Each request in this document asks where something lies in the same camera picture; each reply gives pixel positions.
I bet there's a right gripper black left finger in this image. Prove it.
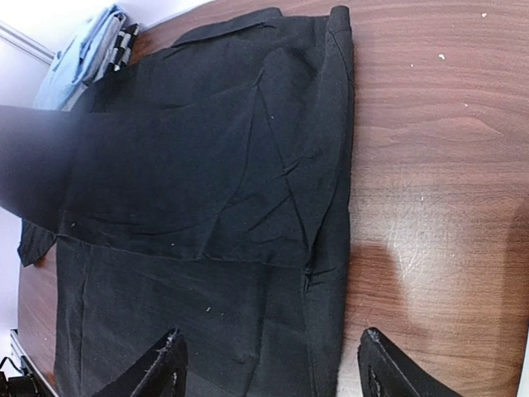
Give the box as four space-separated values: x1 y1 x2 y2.
94 328 188 397

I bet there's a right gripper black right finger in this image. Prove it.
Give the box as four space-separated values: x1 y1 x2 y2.
357 328 458 397

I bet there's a black long sleeve shirt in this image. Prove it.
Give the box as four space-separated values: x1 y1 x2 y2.
1 5 354 396

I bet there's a light blue folded shirt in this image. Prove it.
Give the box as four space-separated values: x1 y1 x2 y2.
32 4 126 111

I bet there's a black white patterned folded shirt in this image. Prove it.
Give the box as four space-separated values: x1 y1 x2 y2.
102 23 140 74

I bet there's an aluminium frame post left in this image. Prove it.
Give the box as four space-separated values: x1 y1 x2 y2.
0 21 55 65

